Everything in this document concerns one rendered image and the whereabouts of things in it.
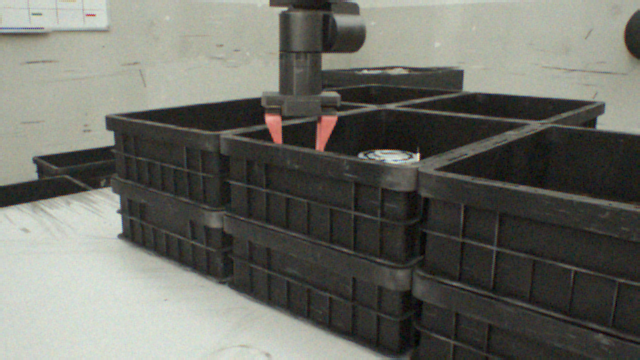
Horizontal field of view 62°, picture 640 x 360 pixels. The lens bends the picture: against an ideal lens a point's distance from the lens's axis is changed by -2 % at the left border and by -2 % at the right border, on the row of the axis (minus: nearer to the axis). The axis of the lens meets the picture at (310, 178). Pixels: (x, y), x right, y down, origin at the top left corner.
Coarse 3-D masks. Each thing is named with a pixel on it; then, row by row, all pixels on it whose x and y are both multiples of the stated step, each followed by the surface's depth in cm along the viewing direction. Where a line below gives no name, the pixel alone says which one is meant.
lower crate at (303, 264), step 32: (224, 224) 75; (256, 224) 71; (256, 256) 73; (288, 256) 69; (320, 256) 64; (352, 256) 61; (256, 288) 75; (288, 288) 70; (320, 288) 66; (352, 288) 62; (384, 288) 60; (320, 320) 67; (352, 320) 63; (384, 320) 61; (384, 352) 61
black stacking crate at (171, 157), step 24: (168, 120) 100; (192, 120) 104; (216, 120) 109; (240, 120) 114; (264, 120) 119; (120, 144) 91; (144, 144) 86; (168, 144) 82; (120, 168) 93; (144, 168) 88; (168, 168) 83; (192, 168) 79; (216, 168) 76; (168, 192) 84; (192, 192) 80; (216, 192) 77
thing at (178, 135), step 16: (128, 112) 95; (144, 112) 96; (160, 112) 99; (112, 128) 90; (128, 128) 86; (144, 128) 83; (160, 128) 80; (176, 128) 78; (240, 128) 77; (176, 144) 78; (192, 144) 76; (208, 144) 74
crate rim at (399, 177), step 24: (312, 120) 85; (480, 120) 88; (504, 120) 86; (240, 144) 69; (264, 144) 66; (480, 144) 66; (312, 168) 62; (336, 168) 60; (360, 168) 57; (384, 168) 55; (408, 168) 54
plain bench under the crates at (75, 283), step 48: (96, 192) 129; (0, 240) 98; (48, 240) 98; (96, 240) 98; (0, 288) 79; (48, 288) 79; (96, 288) 79; (144, 288) 79; (192, 288) 80; (0, 336) 66; (48, 336) 66; (96, 336) 67; (144, 336) 67; (192, 336) 67; (240, 336) 67; (288, 336) 67; (336, 336) 67
